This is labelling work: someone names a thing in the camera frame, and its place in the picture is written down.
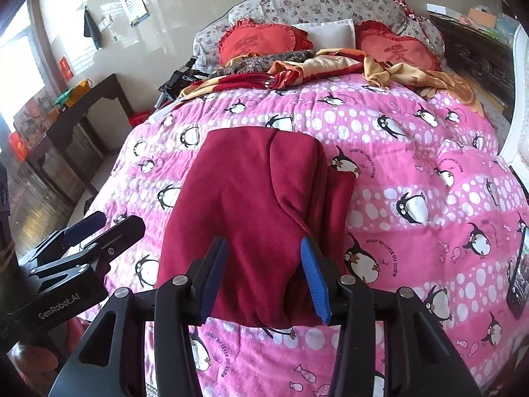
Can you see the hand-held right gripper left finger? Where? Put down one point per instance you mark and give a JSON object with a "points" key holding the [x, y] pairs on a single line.
{"points": [[213, 281]]}

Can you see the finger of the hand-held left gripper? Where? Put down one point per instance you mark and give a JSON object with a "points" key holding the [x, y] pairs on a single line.
{"points": [[120, 231], [82, 225]]}

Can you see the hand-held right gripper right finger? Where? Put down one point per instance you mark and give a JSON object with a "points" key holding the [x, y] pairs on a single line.
{"points": [[314, 281]]}

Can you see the dark red sweater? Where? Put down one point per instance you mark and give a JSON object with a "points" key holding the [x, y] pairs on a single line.
{"points": [[248, 215]]}

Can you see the red basket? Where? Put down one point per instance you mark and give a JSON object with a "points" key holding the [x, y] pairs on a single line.
{"points": [[140, 118]]}

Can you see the dark wooden table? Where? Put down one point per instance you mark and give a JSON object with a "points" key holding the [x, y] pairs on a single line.
{"points": [[95, 95]]}

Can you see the yellow green bundle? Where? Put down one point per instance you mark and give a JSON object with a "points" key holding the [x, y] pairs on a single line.
{"points": [[76, 93]]}

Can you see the pink penguin blanket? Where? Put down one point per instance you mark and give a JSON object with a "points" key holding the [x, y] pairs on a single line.
{"points": [[413, 165]]}

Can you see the black tripod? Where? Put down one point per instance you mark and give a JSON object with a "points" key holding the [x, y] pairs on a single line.
{"points": [[177, 80]]}

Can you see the dark hanging cloth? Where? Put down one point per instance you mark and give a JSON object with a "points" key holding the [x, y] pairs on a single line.
{"points": [[91, 29]]}

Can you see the black smartphone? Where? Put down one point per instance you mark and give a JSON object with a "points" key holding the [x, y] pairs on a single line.
{"points": [[518, 277]]}

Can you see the orange patterned cloth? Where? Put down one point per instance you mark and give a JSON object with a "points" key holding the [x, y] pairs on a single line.
{"points": [[322, 66]]}

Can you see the dark patterned cloth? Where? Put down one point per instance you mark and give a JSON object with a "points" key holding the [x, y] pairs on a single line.
{"points": [[264, 63]]}

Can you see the red heart pillow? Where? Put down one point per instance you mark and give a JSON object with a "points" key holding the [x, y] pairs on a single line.
{"points": [[260, 43], [396, 49]]}

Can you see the white pillow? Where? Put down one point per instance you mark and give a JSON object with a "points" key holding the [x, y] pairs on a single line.
{"points": [[330, 35]]}

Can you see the dark carved wooden cabinet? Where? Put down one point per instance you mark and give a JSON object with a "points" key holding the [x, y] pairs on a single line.
{"points": [[475, 58]]}

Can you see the red patterned cloth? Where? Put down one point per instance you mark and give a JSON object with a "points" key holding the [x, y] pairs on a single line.
{"points": [[407, 8]]}

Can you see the orange box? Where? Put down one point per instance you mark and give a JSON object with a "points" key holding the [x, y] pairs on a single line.
{"points": [[482, 18]]}

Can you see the red wall sticker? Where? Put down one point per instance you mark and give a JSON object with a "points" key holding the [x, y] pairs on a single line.
{"points": [[65, 68]]}

